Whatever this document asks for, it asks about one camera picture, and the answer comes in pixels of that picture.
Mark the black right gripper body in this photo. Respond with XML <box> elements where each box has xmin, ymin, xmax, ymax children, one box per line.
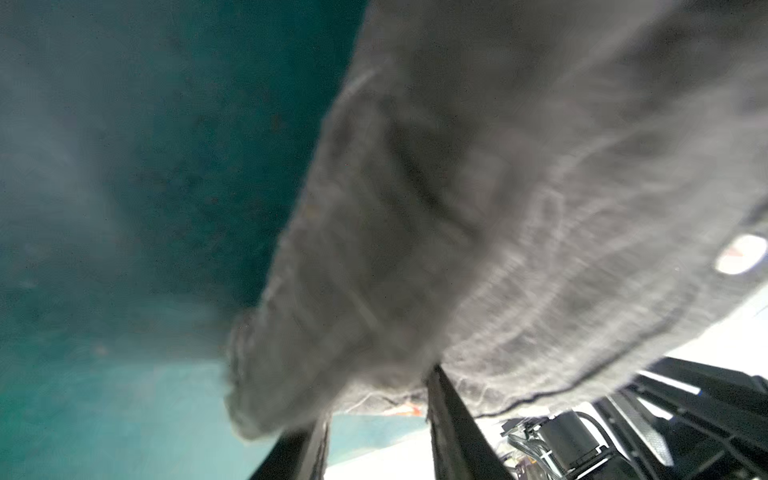
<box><xmin>500</xmin><ymin>358</ymin><xmax>767</xmax><ymax>479</ymax></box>

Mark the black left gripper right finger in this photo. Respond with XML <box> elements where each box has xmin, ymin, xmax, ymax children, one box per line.
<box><xmin>426</xmin><ymin>365</ymin><xmax>513</xmax><ymax>480</ymax></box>

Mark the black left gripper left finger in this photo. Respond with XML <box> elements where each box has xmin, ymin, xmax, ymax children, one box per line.
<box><xmin>250</xmin><ymin>415</ymin><xmax>331</xmax><ymax>480</ymax></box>

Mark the dark grey pinstriped shirt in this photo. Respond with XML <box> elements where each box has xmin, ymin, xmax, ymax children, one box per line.
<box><xmin>226</xmin><ymin>1</ymin><xmax>767</xmax><ymax>439</ymax></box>

